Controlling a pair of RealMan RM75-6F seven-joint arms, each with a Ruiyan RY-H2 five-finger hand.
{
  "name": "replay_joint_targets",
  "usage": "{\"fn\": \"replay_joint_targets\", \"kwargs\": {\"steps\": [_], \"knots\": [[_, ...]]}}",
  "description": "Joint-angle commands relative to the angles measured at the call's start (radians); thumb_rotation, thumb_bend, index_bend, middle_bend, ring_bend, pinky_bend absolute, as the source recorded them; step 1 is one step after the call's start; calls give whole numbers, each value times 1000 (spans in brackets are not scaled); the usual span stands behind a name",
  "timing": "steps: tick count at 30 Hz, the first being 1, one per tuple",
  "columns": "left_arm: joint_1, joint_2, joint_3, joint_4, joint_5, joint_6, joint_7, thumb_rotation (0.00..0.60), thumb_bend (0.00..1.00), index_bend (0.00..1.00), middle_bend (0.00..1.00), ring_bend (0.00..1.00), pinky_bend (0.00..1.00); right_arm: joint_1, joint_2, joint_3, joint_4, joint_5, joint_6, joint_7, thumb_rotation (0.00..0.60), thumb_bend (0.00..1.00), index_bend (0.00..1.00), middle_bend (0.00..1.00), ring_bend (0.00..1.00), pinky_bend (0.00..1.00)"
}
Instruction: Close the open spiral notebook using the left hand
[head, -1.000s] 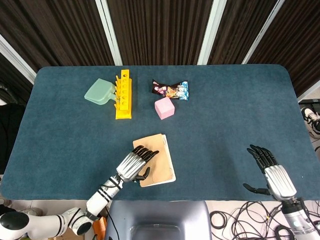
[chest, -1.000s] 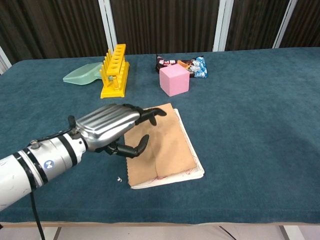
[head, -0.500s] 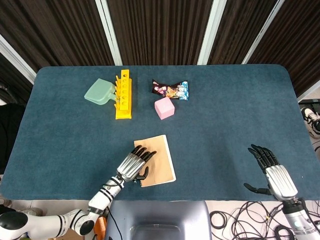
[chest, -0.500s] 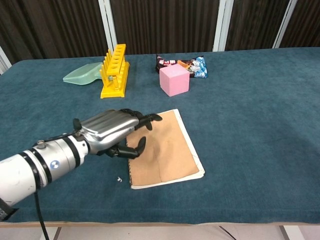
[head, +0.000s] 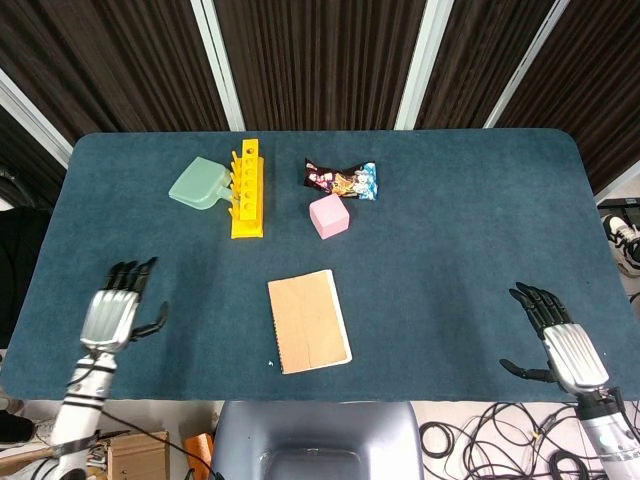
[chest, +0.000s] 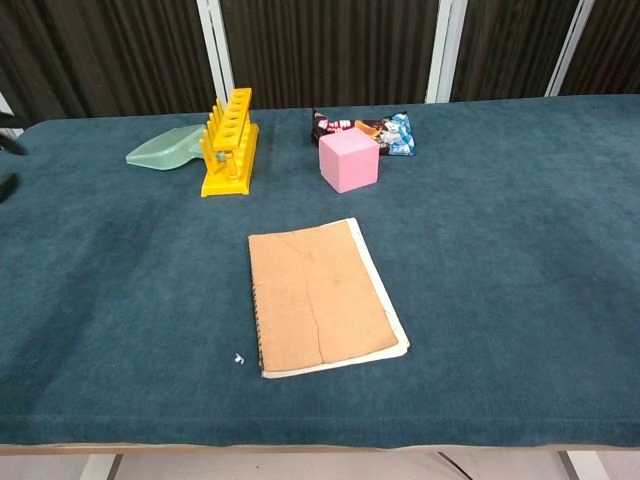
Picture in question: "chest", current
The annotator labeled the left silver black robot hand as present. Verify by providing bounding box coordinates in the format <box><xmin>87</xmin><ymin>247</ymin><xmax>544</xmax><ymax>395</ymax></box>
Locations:
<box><xmin>0</xmin><ymin>112</ymin><xmax>29</xmax><ymax>204</ymax></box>

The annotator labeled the spiral notebook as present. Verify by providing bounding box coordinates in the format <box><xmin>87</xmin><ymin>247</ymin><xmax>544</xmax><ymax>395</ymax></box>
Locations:
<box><xmin>247</xmin><ymin>216</ymin><xmax>411</xmax><ymax>380</ymax></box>

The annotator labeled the pale green plastic scoop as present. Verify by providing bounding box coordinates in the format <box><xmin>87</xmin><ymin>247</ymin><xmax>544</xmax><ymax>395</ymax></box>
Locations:
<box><xmin>125</xmin><ymin>124</ymin><xmax>209</xmax><ymax>173</ymax></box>

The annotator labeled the yellow test tube rack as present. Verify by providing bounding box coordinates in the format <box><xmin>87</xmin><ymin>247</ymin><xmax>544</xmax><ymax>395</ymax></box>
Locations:
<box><xmin>199</xmin><ymin>87</ymin><xmax>261</xmax><ymax>198</ymax></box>

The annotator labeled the white table leg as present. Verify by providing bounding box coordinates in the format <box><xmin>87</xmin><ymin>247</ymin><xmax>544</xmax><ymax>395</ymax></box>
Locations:
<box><xmin>78</xmin><ymin>453</ymin><xmax>124</xmax><ymax>480</ymax></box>
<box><xmin>556</xmin><ymin>450</ymin><xmax>612</xmax><ymax>480</ymax></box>

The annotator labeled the pink foam cube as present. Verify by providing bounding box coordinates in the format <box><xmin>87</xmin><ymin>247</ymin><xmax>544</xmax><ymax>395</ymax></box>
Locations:
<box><xmin>318</xmin><ymin>127</ymin><xmax>380</xmax><ymax>195</ymax></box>

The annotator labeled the dark blue snack packet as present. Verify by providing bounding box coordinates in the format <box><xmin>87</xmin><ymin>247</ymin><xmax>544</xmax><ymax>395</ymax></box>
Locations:
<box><xmin>310</xmin><ymin>108</ymin><xmax>417</xmax><ymax>157</ymax></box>

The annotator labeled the teal table cloth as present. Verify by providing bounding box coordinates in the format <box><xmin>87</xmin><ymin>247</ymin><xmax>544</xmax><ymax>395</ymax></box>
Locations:
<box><xmin>0</xmin><ymin>94</ymin><xmax>640</xmax><ymax>450</ymax></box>

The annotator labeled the white frame post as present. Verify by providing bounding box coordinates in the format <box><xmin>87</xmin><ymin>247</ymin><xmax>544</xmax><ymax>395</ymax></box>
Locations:
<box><xmin>544</xmin><ymin>0</ymin><xmax>596</xmax><ymax>98</ymax></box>
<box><xmin>196</xmin><ymin>0</ymin><xmax>236</xmax><ymax>109</ymax></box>
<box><xmin>0</xmin><ymin>92</ymin><xmax>25</xmax><ymax>139</ymax></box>
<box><xmin>424</xmin><ymin>0</ymin><xmax>469</xmax><ymax>105</ymax></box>

